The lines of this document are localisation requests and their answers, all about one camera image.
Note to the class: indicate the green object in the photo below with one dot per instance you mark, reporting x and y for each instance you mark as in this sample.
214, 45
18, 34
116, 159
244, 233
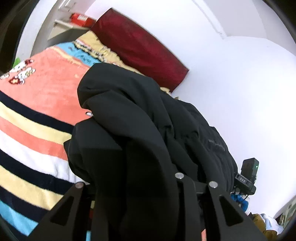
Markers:
16, 63

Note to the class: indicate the striped cartoon printed blanket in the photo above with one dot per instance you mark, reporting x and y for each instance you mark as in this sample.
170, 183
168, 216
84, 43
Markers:
41, 92

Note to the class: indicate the dark red pillow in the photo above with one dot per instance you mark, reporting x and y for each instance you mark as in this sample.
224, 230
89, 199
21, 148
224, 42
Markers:
141, 44

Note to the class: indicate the white bedside shelf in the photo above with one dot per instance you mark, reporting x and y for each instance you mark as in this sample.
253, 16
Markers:
67, 31

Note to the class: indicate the red box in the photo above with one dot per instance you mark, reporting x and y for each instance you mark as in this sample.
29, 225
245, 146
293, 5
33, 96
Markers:
82, 19

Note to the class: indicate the white wall switch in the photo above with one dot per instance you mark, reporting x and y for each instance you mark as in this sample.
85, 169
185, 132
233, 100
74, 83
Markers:
68, 5

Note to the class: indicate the brown garment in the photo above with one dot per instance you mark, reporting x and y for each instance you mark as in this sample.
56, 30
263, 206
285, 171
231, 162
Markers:
262, 226

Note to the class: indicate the black hooded puffer jacket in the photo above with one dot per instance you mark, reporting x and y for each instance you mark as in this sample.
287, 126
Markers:
138, 115

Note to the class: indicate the pale patterned fabric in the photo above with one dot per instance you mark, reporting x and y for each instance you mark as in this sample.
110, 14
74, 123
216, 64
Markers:
285, 216

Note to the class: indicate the blue and white cloth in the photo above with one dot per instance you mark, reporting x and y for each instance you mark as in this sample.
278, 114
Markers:
241, 202

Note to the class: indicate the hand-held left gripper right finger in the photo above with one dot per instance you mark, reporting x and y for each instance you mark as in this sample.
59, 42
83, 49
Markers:
186, 199

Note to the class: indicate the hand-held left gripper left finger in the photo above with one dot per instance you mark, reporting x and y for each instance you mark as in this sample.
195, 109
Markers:
75, 199

